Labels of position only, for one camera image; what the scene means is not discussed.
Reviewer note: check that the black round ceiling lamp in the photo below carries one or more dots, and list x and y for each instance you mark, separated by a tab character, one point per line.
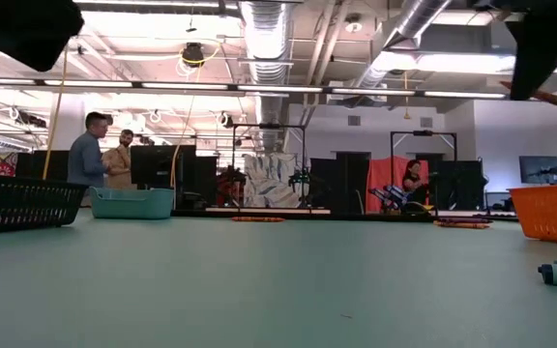
225	120

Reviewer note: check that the black metal frame stand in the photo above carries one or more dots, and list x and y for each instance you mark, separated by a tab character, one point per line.
269	126
423	132

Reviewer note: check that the teal table mat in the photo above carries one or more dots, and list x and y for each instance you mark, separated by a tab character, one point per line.
114	270

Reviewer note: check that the yellow hanging pendant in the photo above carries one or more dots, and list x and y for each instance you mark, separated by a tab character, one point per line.
406	114

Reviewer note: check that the white leaf-patterned cloth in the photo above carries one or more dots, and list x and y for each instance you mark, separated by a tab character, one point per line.
269	183

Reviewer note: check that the grey rectangular air duct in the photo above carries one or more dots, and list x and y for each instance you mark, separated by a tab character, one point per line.
462	38

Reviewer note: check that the purple crayon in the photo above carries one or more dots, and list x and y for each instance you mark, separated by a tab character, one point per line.
464	219

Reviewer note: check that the person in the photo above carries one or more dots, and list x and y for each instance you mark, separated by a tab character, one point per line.
413	181
86	162
121	169

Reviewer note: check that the black plastic basket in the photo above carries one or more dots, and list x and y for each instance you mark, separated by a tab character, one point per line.
17	205

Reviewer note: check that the silver round ceiling duct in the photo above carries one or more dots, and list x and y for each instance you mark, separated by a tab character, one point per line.
419	14
265	38

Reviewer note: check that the grey wall vent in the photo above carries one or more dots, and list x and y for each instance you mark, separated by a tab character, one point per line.
354	120
426	122

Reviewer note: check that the orange plastic basket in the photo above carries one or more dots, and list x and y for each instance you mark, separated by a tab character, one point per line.
551	215

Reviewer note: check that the orange hanging cloth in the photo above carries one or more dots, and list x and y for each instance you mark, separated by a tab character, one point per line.
382	171

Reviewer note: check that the dark wall screen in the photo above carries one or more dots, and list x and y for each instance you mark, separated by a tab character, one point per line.
535	166

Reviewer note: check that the black ceiling spotlight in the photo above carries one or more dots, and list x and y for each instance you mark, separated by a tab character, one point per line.
32	120

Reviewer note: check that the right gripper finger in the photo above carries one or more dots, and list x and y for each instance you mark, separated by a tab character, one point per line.
537	53

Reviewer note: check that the teal plastic basket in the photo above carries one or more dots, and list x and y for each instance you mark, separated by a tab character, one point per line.
131	205

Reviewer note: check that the black partition panel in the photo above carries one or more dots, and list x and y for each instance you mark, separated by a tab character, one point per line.
457	176
207	174
343	179
34	166

